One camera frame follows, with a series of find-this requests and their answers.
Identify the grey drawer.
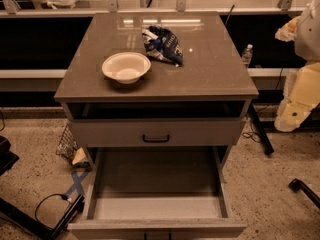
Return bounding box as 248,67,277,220
68,147,246,240
69,119,244,147

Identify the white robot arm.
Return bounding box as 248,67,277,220
274,0,320,132

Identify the grey drawer cabinet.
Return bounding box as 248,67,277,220
55,12,258,160

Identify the grey top drawer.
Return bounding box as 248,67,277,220
69,119,244,147

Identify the clear plastic water bottle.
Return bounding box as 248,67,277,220
241,44,253,68

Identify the black table leg right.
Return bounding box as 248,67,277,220
248,104,274,156

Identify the black chair leg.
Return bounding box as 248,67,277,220
288,178,320,209

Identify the blue white chip bag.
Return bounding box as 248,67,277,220
142,25,183,67

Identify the white paper bowl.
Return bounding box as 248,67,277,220
102,52,151,84

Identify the black metal stand left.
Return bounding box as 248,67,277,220
0,195,84,240

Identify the black drawer handle top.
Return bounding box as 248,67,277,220
142,134,170,143

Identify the black drawer handle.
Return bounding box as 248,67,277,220
143,232,172,240
142,134,170,143

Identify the black drawer handle middle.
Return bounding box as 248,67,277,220
143,232,172,240

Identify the wire mesh basket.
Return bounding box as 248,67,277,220
56,126,90,168

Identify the black cable on floor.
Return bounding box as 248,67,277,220
34,193,73,222

